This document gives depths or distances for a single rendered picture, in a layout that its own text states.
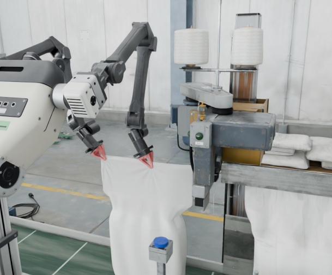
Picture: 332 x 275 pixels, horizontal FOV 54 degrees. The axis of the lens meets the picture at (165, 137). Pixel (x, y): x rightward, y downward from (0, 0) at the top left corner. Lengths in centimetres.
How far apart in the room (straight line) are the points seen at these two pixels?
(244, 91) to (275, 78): 469
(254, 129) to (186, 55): 50
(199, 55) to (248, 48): 22
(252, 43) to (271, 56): 489
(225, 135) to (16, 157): 75
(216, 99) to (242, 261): 96
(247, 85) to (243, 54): 27
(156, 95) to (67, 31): 251
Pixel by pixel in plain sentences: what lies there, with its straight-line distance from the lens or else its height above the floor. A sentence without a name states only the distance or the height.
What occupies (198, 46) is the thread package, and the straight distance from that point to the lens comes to 153.
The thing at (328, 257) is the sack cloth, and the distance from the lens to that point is 152.
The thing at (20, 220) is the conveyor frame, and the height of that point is 41.
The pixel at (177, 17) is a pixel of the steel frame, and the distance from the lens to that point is 627.
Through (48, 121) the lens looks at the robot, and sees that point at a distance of 121.
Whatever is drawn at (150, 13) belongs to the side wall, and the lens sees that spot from 697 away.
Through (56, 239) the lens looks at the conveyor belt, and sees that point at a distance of 238.
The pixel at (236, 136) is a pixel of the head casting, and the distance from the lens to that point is 126.
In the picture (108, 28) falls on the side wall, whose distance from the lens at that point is 738.
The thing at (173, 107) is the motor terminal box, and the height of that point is 130.
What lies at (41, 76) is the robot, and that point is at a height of 152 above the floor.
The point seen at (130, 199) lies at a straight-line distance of 169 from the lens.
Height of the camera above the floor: 161
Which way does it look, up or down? 16 degrees down
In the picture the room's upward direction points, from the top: 1 degrees counter-clockwise
